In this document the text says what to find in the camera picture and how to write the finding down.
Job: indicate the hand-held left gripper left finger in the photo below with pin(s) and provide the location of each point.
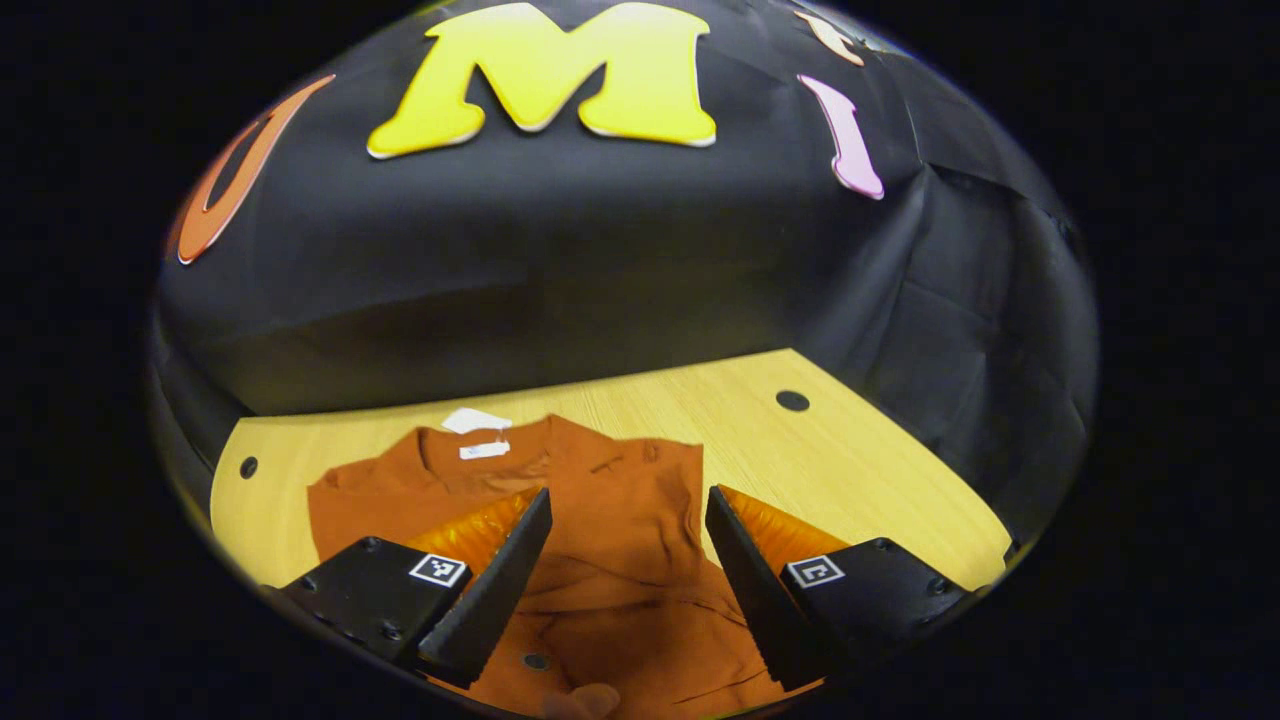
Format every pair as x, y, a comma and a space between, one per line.
490, 600

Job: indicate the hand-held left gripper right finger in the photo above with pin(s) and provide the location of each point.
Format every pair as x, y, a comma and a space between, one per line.
760, 600

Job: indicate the orange shirt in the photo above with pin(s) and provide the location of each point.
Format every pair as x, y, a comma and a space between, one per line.
620, 530

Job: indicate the black backdrop cloth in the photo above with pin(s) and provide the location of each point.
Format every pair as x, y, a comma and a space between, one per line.
600, 270

